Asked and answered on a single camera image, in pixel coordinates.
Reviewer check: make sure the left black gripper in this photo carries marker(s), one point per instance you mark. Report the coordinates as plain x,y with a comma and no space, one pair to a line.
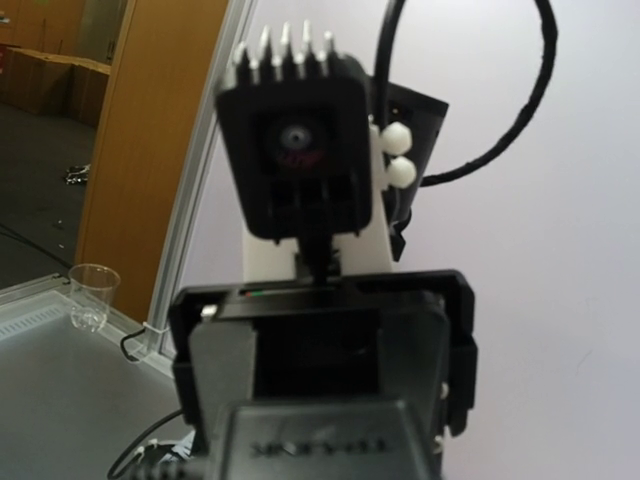
406,335

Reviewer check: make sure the clear plastic cup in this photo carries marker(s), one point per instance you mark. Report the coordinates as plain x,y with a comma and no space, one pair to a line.
92,290

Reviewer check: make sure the wooden cabinet background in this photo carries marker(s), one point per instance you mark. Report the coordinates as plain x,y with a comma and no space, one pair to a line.
153,94

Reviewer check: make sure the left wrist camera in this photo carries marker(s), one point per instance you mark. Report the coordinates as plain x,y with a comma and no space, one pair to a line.
317,177

